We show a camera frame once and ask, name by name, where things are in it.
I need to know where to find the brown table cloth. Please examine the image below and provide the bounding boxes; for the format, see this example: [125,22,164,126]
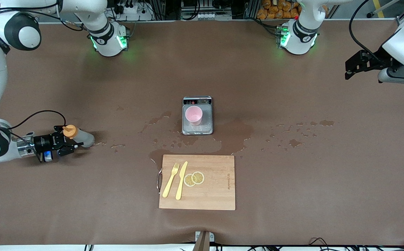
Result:
[0,20,404,246]

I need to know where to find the orange snack packets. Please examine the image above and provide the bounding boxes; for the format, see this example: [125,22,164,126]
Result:
[257,0,302,20]

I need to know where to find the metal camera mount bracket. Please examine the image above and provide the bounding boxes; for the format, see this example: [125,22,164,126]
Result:
[195,231,215,251]

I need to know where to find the yellow plastic knife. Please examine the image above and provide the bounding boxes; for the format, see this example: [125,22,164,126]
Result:
[175,161,188,201]

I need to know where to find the white power strip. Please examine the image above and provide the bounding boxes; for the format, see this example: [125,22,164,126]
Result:
[117,3,154,21]

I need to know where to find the translucent sauce bottle orange cap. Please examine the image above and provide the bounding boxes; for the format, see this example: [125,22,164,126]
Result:
[63,125,95,149]

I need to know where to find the yellow plastic fork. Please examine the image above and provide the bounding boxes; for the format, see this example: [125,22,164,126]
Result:
[162,162,180,198]

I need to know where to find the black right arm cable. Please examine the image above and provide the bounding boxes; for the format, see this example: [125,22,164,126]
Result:
[5,110,67,142]

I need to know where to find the wooden cutting board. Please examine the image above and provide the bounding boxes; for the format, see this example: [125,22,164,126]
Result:
[157,154,236,211]

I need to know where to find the silver kitchen scale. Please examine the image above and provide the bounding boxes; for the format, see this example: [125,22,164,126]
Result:
[182,96,214,136]

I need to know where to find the pink plastic cup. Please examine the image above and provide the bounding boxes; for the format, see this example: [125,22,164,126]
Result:
[185,106,203,126]

